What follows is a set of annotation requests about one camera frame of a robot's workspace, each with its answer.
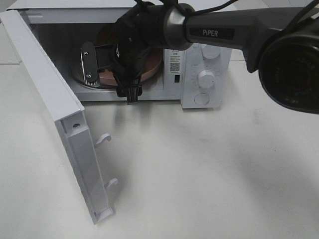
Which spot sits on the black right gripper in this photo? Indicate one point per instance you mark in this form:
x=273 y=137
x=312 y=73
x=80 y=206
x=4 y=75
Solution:
x=128 y=70

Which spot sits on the pink round plate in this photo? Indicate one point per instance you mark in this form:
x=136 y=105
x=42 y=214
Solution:
x=151 y=66

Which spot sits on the toy burger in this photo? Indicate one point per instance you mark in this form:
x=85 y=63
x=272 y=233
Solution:
x=106 y=35

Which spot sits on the white microwave door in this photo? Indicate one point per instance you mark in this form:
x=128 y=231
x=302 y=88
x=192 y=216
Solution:
x=65 y=110

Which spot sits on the round white door button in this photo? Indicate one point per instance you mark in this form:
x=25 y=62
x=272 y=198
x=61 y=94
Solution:
x=202 y=99

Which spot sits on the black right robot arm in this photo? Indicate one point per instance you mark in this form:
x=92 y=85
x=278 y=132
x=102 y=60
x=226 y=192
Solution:
x=281 y=44

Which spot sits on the glass microwave turntable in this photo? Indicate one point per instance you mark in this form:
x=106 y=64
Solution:
x=77 y=74

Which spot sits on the white microwave oven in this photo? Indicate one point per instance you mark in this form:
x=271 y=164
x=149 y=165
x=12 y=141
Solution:
x=194 y=76

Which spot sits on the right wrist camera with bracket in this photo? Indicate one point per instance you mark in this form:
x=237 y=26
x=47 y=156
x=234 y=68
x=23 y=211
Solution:
x=96 y=59

